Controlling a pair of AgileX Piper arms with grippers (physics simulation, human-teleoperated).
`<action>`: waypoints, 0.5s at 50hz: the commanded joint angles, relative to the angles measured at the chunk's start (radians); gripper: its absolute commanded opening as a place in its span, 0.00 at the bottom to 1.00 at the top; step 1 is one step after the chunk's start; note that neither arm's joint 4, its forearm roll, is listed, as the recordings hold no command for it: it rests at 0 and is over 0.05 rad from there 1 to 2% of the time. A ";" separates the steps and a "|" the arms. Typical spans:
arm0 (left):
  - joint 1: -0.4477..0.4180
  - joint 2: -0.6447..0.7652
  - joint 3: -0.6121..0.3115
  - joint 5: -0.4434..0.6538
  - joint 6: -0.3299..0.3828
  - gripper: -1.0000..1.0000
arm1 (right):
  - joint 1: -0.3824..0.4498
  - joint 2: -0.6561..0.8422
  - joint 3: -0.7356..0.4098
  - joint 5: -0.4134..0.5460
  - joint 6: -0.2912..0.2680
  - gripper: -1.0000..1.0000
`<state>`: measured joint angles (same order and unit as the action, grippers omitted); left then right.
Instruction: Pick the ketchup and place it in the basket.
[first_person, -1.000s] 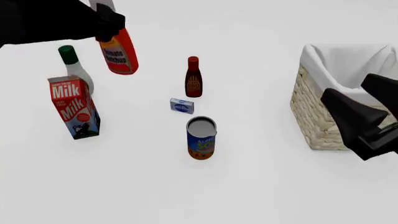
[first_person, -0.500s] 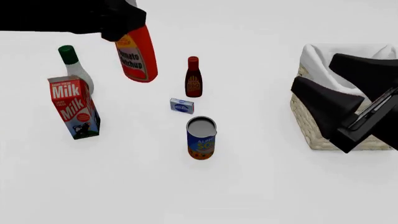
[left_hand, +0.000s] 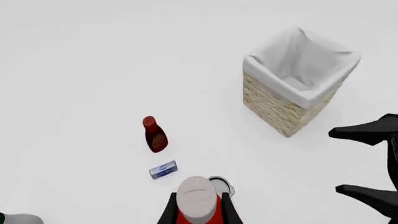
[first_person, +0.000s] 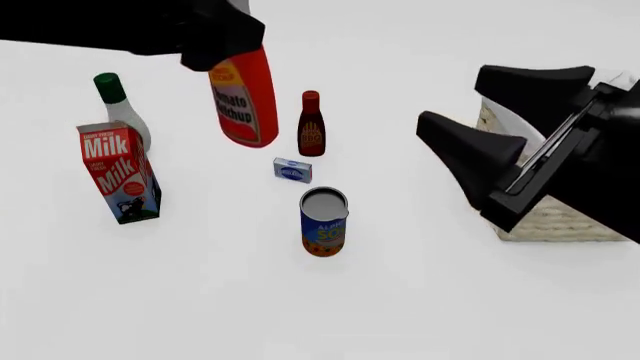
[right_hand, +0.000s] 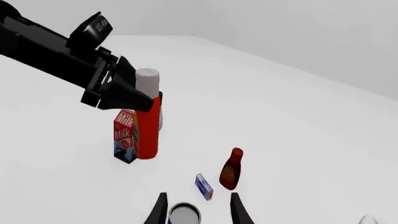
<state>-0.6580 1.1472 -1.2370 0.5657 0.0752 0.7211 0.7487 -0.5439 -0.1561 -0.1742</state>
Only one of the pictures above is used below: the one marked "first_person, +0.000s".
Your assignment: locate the white bottle with green cap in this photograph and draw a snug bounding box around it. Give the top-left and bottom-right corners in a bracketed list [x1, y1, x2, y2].
[93, 72, 152, 152]

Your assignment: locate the red tomato ketchup bottle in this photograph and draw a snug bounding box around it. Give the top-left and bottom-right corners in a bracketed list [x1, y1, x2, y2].
[208, 44, 280, 149]

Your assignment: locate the woven basket with white lining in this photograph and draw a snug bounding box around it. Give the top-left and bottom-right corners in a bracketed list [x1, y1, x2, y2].
[477, 69, 640, 243]

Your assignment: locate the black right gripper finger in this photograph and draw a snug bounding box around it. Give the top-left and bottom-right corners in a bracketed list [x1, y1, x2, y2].
[415, 110, 529, 208]
[473, 64, 597, 139]

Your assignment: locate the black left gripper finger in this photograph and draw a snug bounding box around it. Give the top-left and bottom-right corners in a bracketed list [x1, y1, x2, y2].
[179, 6, 267, 73]

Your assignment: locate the small blue and white box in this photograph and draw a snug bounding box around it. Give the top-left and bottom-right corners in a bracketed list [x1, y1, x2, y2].
[272, 156, 314, 185]

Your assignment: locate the dark bbq sauce bottle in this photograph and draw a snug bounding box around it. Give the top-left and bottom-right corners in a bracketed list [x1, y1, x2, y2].
[297, 90, 327, 158]

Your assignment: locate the blue and orange soup can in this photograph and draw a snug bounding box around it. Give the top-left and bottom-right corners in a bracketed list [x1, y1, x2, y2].
[299, 186, 350, 258]

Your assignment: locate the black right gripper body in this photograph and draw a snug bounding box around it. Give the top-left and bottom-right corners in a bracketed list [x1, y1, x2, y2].
[479, 82, 629, 234]

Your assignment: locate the red milk carton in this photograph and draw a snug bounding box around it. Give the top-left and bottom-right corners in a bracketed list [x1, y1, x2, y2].
[76, 120, 163, 225]

